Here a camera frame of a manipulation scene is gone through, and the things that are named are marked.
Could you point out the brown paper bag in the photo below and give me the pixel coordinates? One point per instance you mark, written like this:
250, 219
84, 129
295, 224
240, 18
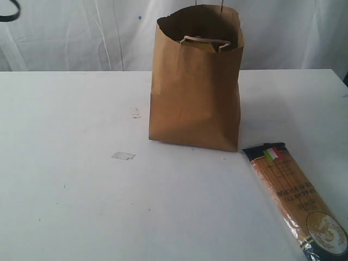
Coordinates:
195, 94

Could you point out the yellow millet bottle white cap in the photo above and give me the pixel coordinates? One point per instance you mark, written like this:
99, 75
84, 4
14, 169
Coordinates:
205, 44

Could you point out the spaghetti packet with Italian flag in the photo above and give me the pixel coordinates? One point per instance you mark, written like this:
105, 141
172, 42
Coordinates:
318, 233

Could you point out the torn paper scrap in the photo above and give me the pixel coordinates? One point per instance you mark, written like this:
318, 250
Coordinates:
135, 113

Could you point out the white curtain backdrop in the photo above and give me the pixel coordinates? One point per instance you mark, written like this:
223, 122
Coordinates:
119, 35

